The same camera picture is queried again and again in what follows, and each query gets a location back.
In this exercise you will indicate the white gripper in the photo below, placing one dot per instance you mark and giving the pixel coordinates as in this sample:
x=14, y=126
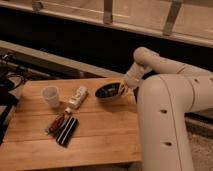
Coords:
x=128, y=82

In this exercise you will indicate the dark ceramic bowl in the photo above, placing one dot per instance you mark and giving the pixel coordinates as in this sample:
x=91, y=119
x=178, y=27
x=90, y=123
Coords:
x=107, y=92

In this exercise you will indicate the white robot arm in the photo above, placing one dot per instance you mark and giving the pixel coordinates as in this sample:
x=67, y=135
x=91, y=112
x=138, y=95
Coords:
x=167, y=90

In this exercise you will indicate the wooden board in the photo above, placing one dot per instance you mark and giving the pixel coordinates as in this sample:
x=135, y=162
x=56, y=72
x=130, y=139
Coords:
x=99, y=132

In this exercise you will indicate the translucent plastic cup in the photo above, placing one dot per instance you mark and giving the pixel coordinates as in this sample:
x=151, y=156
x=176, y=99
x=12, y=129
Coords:
x=51, y=95

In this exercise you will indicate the black white striped case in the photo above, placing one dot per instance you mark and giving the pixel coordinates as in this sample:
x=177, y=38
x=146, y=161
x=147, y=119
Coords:
x=67, y=131

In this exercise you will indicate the black equipment at left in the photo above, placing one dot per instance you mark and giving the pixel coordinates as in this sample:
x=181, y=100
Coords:
x=10, y=79

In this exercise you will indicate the red handled screwdriver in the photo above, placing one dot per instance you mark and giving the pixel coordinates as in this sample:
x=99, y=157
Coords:
x=57, y=122

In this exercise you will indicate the metal window rail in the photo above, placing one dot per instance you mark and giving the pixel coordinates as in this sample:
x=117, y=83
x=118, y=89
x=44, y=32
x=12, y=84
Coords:
x=188, y=21

